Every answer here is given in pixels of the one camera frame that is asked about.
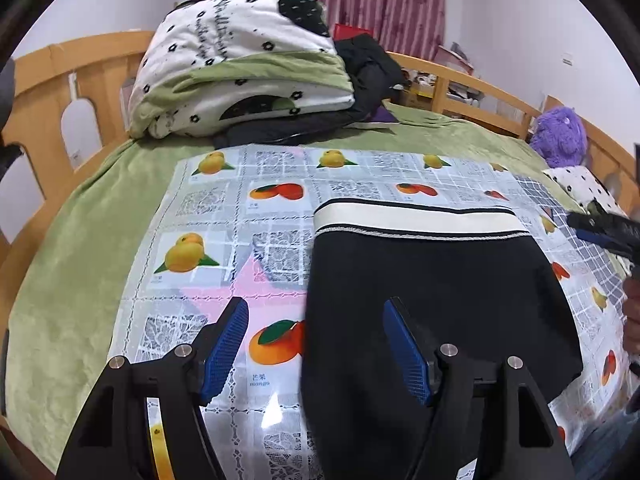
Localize purple plush toy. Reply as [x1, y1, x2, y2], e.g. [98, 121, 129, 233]
[530, 106, 589, 169]

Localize wooden bed frame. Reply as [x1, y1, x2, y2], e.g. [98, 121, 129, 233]
[0, 30, 640, 341]

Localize green fleece blanket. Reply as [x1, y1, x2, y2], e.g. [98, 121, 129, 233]
[5, 102, 551, 473]

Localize pile of boxes and papers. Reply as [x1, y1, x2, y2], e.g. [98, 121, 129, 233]
[400, 42, 532, 137]

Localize dark grey object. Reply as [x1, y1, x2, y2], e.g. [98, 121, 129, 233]
[0, 57, 27, 174]

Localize person's leg in jeans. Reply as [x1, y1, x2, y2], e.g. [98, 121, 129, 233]
[570, 405, 640, 480]

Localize purple book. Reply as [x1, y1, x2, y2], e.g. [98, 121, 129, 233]
[350, 102, 397, 133]

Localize black pants with white waistband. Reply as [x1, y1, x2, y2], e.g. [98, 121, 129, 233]
[300, 197, 586, 480]

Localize pile of black clothes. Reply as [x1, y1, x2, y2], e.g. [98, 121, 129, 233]
[225, 35, 407, 147]

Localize person's right hand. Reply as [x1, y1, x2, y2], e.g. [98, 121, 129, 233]
[621, 276, 640, 367]

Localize fruit print plastic tablecloth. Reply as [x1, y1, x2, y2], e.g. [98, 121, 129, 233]
[107, 142, 633, 480]

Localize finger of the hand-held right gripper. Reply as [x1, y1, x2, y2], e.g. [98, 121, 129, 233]
[576, 228, 621, 253]
[566, 211, 608, 231]

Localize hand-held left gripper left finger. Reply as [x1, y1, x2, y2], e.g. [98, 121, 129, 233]
[55, 296, 250, 480]

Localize red box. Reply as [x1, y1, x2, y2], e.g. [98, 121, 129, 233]
[334, 23, 373, 44]

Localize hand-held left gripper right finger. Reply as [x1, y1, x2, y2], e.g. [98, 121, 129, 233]
[382, 297, 577, 480]

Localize white spotted pillow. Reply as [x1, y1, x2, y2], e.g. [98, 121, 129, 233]
[542, 164, 629, 219]

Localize folded white and green quilt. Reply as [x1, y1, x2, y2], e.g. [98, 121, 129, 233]
[127, 0, 357, 140]

